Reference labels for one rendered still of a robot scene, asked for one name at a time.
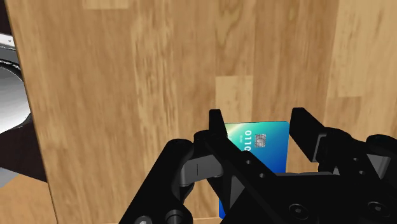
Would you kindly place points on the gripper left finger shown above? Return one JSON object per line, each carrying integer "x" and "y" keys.
{"x": 173, "y": 173}

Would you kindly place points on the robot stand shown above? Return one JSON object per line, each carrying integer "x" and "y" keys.
{"x": 21, "y": 155}

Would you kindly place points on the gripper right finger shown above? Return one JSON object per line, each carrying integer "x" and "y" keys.
{"x": 310, "y": 133}

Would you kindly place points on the blue green bank card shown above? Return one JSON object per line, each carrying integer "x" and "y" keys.
{"x": 270, "y": 149}

